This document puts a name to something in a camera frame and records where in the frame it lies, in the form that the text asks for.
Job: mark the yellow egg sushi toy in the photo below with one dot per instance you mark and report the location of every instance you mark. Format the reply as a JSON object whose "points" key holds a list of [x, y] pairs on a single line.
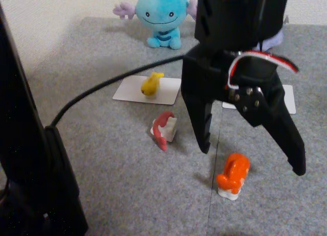
{"points": [[149, 85]]}

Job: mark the orange shrimp sushi toy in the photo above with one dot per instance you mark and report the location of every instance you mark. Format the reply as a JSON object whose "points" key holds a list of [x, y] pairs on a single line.
{"points": [[235, 172]]}

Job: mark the red tuna sushi toy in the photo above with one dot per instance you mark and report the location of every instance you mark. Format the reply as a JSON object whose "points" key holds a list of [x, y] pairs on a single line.
{"points": [[162, 121]]}

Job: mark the blue Wooper plush toy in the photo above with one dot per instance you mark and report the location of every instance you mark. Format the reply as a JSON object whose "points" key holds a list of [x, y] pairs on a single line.
{"points": [[159, 13]]}

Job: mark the pink Goomy plush toy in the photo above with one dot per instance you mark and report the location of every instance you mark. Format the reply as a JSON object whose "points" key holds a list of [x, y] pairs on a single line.
{"points": [[276, 40]]}

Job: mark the white rectangular card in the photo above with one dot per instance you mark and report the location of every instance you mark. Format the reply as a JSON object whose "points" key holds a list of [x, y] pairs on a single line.
{"points": [[290, 100], [127, 91]]}

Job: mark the grey carpet tile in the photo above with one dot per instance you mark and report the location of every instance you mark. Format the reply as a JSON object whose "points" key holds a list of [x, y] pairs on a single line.
{"points": [[268, 208], [127, 182]]}

